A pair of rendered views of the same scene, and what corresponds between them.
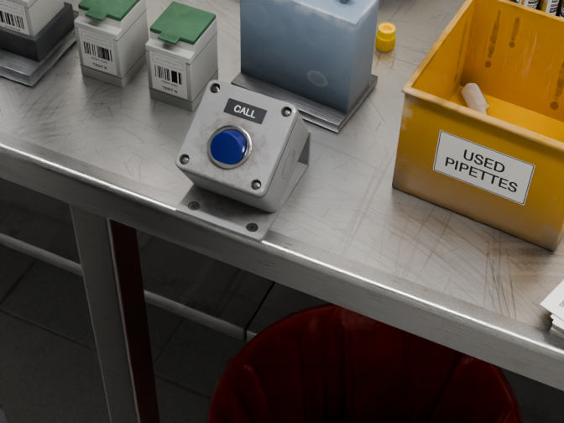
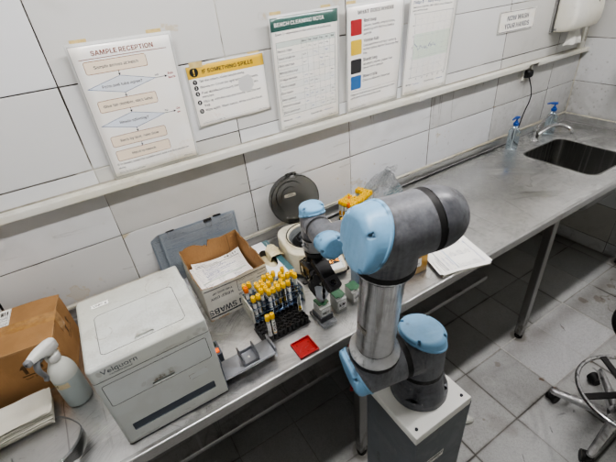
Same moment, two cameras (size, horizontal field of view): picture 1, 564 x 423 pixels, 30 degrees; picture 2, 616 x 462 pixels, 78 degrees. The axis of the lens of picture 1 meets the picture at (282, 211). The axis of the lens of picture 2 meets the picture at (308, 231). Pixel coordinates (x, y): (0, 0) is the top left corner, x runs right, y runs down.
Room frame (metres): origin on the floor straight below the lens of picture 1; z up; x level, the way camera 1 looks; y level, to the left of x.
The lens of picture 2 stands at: (0.14, 0.97, 1.85)
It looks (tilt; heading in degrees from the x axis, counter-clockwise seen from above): 33 degrees down; 308
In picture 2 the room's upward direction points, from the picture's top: 6 degrees counter-clockwise
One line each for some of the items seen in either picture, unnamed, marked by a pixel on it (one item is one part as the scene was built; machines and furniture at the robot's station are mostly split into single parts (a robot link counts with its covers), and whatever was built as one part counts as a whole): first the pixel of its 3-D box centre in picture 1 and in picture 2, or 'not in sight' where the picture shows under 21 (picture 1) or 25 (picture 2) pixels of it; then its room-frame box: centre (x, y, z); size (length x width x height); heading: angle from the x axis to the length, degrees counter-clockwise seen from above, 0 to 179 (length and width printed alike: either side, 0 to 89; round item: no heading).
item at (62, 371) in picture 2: not in sight; (60, 375); (1.15, 0.85, 1.00); 0.09 x 0.08 x 0.24; 156
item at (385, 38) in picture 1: (385, 37); not in sight; (0.72, -0.08, 0.89); 0.02 x 0.02 x 0.02
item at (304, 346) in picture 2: not in sight; (304, 346); (0.68, 0.35, 0.88); 0.07 x 0.07 x 0.01; 66
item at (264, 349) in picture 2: not in sight; (241, 358); (0.80, 0.51, 0.92); 0.21 x 0.07 x 0.05; 66
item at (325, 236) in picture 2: not in sight; (332, 236); (0.62, 0.26, 1.27); 0.11 x 0.11 x 0.08; 55
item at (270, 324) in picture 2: not in sight; (280, 313); (0.81, 0.31, 0.93); 0.17 x 0.09 x 0.11; 67
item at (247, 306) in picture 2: not in sight; (273, 297); (0.89, 0.25, 0.91); 0.20 x 0.10 x 0.07; 66
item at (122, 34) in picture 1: (112, 33); (338, 300); (0.68, 0.14, 0.91); 0.05 x 0.04 x 0.07; 156
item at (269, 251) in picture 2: not in sight; (270, 261); (1.02, 0.10, 0.92); 0.24 x 0.12 x 0.10; 156
